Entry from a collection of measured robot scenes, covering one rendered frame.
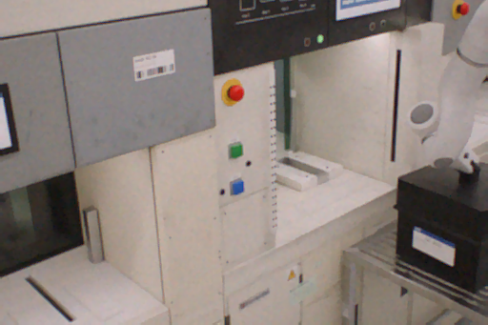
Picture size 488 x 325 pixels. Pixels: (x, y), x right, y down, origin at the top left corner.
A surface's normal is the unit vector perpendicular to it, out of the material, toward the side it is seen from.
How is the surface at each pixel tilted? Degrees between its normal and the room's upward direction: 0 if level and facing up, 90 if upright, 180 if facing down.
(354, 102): 90
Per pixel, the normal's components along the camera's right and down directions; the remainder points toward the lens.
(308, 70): -0.75, 0.26
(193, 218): 0.66, 0.25
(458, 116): 0.11, 0.06
